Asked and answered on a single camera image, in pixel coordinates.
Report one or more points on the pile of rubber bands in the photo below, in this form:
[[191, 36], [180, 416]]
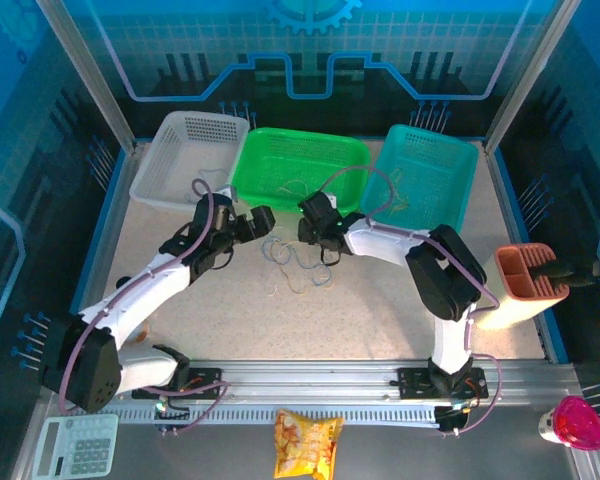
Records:
[[305, 265]]

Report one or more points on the white rubber bands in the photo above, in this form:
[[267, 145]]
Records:
[[292, 190]]

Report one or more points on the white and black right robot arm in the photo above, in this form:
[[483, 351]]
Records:
[[380, 242]]

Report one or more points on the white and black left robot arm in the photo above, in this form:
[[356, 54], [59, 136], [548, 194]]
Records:
[[145, 285]]

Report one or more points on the green plastic basket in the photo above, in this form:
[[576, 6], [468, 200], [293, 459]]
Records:
[[300, 160]]

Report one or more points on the white plastic basket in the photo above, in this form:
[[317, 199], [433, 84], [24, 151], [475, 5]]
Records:
[[180, 150]]

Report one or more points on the small black round cap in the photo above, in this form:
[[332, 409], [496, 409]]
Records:
[[123, 282]]

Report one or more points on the teal plastic basket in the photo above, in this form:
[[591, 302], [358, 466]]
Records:
[[430, 165]]

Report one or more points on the orange and cream utensil holder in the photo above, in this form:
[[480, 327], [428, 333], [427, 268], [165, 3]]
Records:
[[520, 270]]

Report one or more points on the yellow snack bag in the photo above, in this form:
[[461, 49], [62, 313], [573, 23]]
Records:
[[307, 442]]

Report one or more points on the white desk calculator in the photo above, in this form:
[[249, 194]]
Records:
[[75, 445]]

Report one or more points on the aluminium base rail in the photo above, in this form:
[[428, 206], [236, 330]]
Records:
[[305, 375]]

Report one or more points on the aluminium frame post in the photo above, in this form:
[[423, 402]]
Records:
[[80, 60], [530, 65]]

